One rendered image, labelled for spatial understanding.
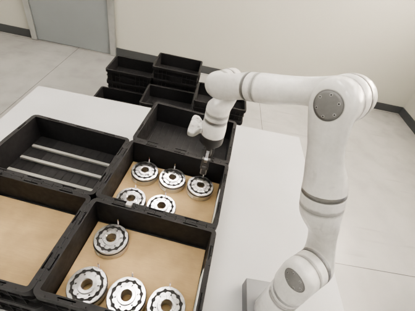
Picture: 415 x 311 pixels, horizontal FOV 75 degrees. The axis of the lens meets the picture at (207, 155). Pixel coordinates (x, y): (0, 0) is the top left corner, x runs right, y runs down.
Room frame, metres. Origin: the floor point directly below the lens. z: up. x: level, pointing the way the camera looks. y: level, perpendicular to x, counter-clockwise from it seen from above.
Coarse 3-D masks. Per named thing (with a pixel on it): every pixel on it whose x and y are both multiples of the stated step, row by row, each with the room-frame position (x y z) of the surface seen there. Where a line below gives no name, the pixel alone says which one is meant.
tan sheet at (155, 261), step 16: (96, 224) 0.46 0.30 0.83; (112, 240) 0.41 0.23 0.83; (144, 240) 0.44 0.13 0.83; (160, 240) 0.45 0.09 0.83; (80, 256) 0.34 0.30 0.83; (96, 256) 0.35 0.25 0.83; (128, 256) 0.38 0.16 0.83; (144, 256) 0.39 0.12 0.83; (160, 256) 0.40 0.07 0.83; (176, 256) 0.41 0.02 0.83; (192, 256) 0.42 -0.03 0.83; (112, 272) 0.32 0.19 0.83; (128, 272) 0.33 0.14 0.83; (144, 272) 0.34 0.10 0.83; (160, 272) 0.35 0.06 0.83; (176, 272) 0.36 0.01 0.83; (192, 272) 0.37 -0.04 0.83; (64, 288) 0.25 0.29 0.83; (176, 288) 0.32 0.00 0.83; (192, 288) 0.33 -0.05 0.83; (192, 304) 0.29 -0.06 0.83
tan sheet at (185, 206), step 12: (132, 180) 0.67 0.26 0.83; (144, 192) 0.63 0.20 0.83; (156, 192) 0.64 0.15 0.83; (180, 192) 0.67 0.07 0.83; (216, 192) 0.71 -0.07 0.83; (180, 204) 0.61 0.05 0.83; (192, 204) 0.62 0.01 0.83; (204, 204) 0.64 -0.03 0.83; (192, 216) 0.57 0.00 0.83; (204, 216) 0.59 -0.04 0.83
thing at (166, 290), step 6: (162, 288) 0.30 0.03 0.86; (168, 288) 0.30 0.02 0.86; (174, 288) 0.30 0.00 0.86; (156, 294) 0.28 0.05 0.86; (162, 294) 0.28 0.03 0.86; (168, 294) 0.28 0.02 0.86; (174, 294) 0.29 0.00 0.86; (180, 294) 0.29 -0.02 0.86; (150, 300) 0.26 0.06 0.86; (156, 300) 0.26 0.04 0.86; (174, 300) 0.27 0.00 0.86; (180, 300) 0.28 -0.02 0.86; (150, 306) 0.25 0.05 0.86; (156, 306) 0.25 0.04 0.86; (180, 306) 0.26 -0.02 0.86
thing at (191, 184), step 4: (196, 176) 0.74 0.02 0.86; (200, 176) 0.74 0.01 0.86; (192, 180) 0.71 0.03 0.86; (196, 180) 0.72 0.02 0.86; (204, 180) 0.73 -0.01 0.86; (208, 180) 0.73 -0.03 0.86; (188, 184) 0.69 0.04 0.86; (192, 184) 0.69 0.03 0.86; (208, 184) 0.71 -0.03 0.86; (212, 184) 0.72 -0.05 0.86; (188, 188) 0.67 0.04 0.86; (192, 188) 0.67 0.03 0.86; (208, 188) 0.69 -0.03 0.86; (212, 188) 0.70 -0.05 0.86; (192, 192) 0.65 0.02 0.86; (196, 192) 0.66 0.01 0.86; (200, 192) 0.66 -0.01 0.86; (204, 192) 0.67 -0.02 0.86; (208, 192) 0.67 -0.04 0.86; (200, 196) 0.65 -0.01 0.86
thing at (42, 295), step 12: (108, 204) 0.47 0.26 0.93; (120, 204) 0.48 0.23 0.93; (84, 216) 0.42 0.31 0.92; (156, 216) 0.47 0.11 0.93; (168, 216) 0.48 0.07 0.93; (72, 228) 0.37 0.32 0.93; (204, 228) 0.47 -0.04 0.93; (60, 252) 0.30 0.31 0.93; (48, 276) 0.24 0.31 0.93; (204, 276) 0.33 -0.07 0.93; (36, 288) 0.21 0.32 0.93; (204, 288) 0.30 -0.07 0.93; (48, 300) 0.19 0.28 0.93; (60, 300) 0.19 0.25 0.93; (72, 300) 0.20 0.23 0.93
